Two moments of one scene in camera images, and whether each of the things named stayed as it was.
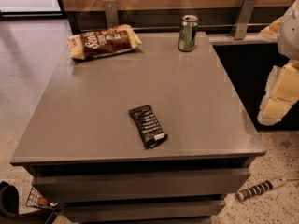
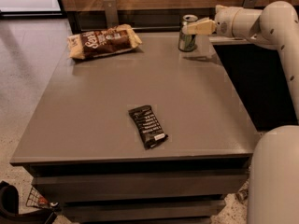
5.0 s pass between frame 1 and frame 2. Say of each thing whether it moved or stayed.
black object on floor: stayed
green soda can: stayed
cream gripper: moved
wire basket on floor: stayed
